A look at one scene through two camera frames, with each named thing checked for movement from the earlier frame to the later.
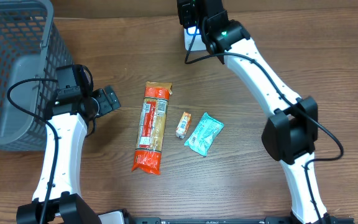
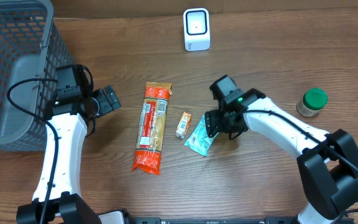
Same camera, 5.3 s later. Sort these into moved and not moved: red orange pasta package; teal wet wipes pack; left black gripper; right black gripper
Moved: right black gripper
Not moved: left black gripper; teal wet wipes pack; red orange pasta package
